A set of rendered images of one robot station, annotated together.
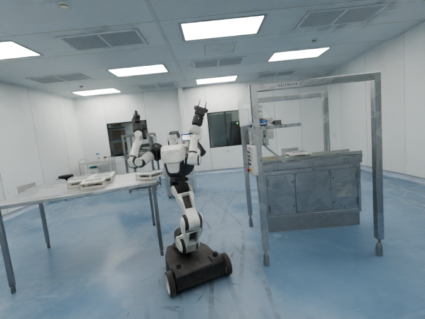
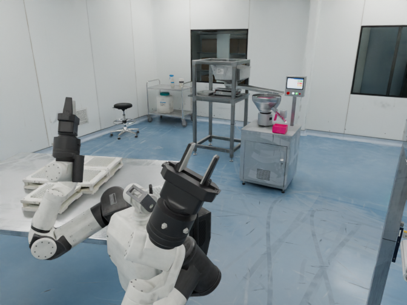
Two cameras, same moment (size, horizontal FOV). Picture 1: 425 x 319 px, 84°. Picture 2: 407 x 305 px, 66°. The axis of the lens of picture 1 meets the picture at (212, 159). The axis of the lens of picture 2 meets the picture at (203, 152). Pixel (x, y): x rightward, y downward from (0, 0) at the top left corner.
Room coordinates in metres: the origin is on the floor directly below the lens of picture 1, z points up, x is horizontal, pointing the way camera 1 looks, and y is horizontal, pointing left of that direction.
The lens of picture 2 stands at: (1.54, -0.23, 1.81)
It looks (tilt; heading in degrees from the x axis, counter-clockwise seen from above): 20 degrees down; 27
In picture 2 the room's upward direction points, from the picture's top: straight up
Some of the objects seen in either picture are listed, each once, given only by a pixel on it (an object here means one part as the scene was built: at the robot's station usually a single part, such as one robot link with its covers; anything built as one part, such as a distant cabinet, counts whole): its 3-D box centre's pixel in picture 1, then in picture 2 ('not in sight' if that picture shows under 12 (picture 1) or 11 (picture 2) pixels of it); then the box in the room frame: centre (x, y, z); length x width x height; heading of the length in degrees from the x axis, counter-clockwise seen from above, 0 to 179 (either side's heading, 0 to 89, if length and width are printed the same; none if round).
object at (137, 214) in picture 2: (172, 137); (140, 201); (2.24, 0.35, 1.33); 0.10 x 0.07 x 0.09; 68
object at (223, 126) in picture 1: (229, 128); (401, 62); (7.91, -0.66, 1.43); 1.38 x 0.01 x 1.16; 90
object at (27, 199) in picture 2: (93, 181); (52, 193); (2.65, 1.37, 0.93); 0.25 x 0.24 x 0.02; 18
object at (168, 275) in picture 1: (170, 283); not in sight; (1.89, 0.46, 0.10); 0.20 x 0.05 x 0.20; 24
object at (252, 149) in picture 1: (253, 159); not in sight; (2.13, -0.37, 1.05); 0.17 x 0.06 x 0.26; 179
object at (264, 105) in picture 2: not in sight; (270, 111); (5.41, 0.81, 0.95); 0.49 x 0.36 x 0.37; 90
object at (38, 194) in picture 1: (90, 185); (64, 186); (2.85, 1.52, 0.85); 1.50 x 1.10 x 0.04; 108
